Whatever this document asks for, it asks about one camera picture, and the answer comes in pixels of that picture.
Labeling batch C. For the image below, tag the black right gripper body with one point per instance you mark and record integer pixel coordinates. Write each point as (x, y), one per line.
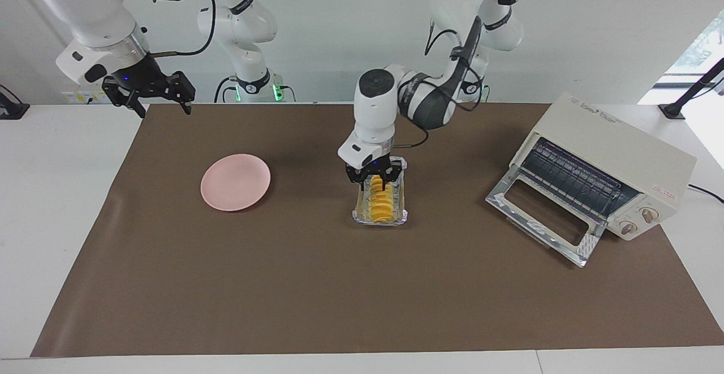
(139, 76)

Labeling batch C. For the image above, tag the oven knob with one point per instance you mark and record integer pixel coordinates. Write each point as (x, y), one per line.
(628, 227)
(649, 214)

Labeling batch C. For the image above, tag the aluminium foil tray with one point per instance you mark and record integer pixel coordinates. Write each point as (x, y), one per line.
(403, 207)

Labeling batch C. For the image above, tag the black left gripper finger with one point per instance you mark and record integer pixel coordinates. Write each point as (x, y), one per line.
(359, 179)
(395, 176)

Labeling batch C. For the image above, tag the cream toaster oven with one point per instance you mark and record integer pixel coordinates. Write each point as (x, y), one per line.
(611, 130)

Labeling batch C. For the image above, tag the white wall socket box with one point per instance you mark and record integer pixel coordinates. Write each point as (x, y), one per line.
(76, 98)

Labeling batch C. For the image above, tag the golden sliced bread loaf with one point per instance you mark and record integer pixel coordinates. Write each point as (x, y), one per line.
(380, 207)

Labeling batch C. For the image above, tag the long black pole stand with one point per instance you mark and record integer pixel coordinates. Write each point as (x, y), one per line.
(693, 88)

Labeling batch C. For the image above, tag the metal oven rack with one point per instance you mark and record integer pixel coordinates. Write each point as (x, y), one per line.
(571, 173)

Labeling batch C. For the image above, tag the pink round plate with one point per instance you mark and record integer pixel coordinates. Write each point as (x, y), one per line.
(235, 182)

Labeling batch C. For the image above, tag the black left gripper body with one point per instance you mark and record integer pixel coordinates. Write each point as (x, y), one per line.
(373, 167)

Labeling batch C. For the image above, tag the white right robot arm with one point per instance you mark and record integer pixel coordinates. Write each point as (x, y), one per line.
(85, 0)

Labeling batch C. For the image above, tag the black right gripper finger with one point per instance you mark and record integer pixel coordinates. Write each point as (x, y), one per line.
(120, 94)
(182, 87)

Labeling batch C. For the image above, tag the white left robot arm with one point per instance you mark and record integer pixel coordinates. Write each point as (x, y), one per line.
(376, 108)

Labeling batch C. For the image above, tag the short black clamp stand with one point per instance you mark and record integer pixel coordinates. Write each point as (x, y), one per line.
(12, 111)

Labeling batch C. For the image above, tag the brown table mat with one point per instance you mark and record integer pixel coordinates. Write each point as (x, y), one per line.
(367, 278)

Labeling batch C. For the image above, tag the glass oven door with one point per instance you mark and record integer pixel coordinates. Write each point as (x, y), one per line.
(543, 215)

